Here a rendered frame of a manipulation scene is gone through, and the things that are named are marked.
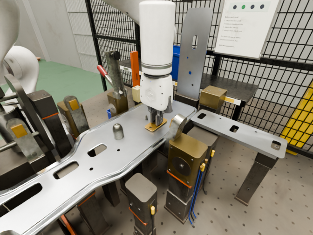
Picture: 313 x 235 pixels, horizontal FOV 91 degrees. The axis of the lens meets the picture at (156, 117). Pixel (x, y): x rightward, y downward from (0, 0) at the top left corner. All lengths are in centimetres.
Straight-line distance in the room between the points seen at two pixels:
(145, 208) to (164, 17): 42
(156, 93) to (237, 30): 59
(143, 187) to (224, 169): 53
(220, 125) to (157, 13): 39
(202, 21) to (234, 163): 66
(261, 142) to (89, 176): 49
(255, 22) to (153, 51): 59
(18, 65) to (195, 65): 71
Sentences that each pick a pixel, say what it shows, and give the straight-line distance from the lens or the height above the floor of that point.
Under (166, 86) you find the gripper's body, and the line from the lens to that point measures 42.
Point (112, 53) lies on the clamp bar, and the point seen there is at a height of 121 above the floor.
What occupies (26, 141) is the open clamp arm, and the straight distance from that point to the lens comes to 54.
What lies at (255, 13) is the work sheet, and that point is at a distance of 89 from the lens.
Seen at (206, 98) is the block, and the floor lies 103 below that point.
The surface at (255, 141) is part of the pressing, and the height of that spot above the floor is 100.
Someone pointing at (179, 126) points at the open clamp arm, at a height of 110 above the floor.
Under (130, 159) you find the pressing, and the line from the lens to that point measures 43.
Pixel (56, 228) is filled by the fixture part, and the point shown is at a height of 87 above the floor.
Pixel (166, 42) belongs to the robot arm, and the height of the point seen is 127.
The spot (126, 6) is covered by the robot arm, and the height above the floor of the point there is 134.
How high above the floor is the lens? 132
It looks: 34 degrees down
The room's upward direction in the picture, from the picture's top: straight up
